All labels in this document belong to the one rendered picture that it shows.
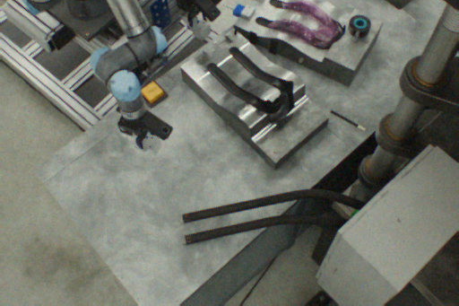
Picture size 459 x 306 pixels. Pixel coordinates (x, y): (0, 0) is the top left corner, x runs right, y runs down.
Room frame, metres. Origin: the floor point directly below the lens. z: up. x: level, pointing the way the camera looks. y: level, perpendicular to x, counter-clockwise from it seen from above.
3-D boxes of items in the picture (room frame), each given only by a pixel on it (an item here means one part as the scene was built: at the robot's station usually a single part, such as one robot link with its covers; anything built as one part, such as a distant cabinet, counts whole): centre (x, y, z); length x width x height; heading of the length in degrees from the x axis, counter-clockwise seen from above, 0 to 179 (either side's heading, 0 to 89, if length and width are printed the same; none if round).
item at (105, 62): (0.91, 0.31, 1.25); 0.11 x 0.11 x 0.08; 35
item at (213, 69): (1.05, -0.10, 0.92); 0.35 x 0.16 x 0.09; 39
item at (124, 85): (0.82, 0.27, 1.25); 0.09 x 0.08 x 0.11; 35
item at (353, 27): (1.26, -0.51, 0.93); 0.08 x 0.08 x 0.04
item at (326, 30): (1.32, -0.32, 0.90); 0.26 x 0.18 x 0.08; 56
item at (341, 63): (1.32, -0.33, 0.86); 0.50 x 0.26 x 0.11; 56
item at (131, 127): (0.82, 0.28, 1.09); 0.09 x 0.08 x 0.12; 65
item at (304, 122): (1.03, -0.10, 0.87); 0.50 x 0.26 x 0.14; 39
